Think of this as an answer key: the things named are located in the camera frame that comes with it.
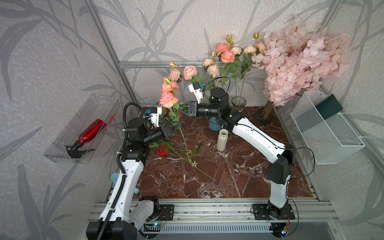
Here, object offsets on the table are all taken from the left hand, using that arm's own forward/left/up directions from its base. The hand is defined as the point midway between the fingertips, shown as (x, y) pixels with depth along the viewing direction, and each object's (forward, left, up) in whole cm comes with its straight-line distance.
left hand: (179, 125), depth 67 cm
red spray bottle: (-4, +38, +1) cm, 38 cm away
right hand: (+4, +1, +8) cm, 9 cm away
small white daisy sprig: (+3, -5, -32) cm, 32 cm away
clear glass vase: (+32, -36, -15) cm, 50 cm away
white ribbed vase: (+5, -22, -20) cm, 31 cm away
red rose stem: (+6, +13, -29) cm, 32 cm away
